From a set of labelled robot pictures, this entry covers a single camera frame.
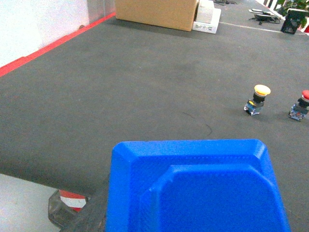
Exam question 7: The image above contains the large cardboard box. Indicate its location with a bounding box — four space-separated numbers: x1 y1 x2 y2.
115 0 198 31

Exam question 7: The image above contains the white flat box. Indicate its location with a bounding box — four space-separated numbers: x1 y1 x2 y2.
192 8 221 34

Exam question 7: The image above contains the red white striped bumper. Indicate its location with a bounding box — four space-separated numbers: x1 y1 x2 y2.
59 190 87 212

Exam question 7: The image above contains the white styrofoam box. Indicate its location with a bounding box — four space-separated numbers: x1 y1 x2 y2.
195 0 214 23

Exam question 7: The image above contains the black folded stand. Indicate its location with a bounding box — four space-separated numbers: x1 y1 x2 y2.
248 9 281 25

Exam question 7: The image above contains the black upright device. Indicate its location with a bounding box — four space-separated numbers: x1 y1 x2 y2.
281 8 308 34

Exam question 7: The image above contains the green potted plant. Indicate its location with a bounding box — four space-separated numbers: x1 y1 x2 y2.
277 0 309 29

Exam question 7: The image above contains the yellow push button switch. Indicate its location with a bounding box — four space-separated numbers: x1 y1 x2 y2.
244 84 271 116

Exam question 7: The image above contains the red push button switch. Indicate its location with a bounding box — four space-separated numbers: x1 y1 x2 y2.
288 90 309 121

